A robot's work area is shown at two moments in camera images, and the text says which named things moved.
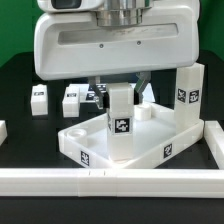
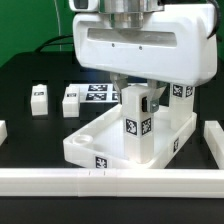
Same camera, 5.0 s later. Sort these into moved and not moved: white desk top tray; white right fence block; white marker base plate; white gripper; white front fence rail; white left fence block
Moved: white gripper; white desk top tray
Not moved: white left fence block; white front fence rail; white marker base plate; white right fence block
